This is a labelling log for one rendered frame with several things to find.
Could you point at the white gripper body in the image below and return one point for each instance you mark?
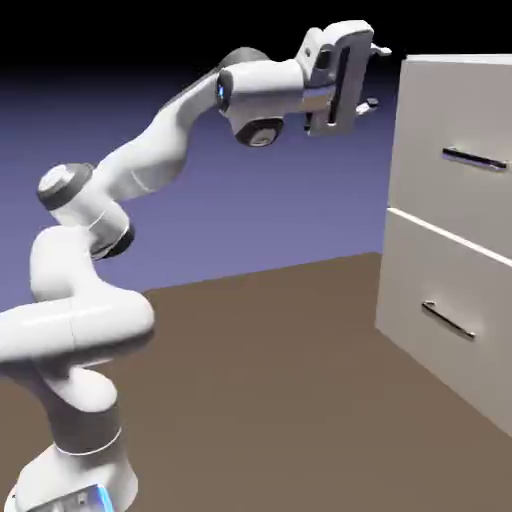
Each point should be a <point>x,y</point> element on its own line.
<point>352,76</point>

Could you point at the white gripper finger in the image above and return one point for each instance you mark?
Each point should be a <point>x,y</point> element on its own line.
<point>367,106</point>
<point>380,50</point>

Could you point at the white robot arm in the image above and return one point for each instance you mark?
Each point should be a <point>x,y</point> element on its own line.
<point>120,168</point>

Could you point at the white drawer front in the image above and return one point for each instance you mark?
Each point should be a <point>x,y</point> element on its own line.
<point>440,288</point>
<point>452,120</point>

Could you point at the white cabinet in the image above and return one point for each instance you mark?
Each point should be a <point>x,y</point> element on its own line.
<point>448,224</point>

